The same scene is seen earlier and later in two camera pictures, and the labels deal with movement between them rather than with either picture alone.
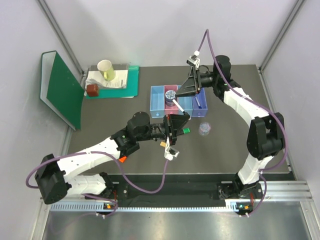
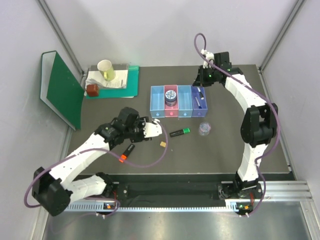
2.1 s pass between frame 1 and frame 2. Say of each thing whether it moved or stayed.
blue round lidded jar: stayed
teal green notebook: stayed
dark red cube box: stayed
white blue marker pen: stayed
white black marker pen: moved
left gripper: moved
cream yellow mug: stayed
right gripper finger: moved
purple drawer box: stayed
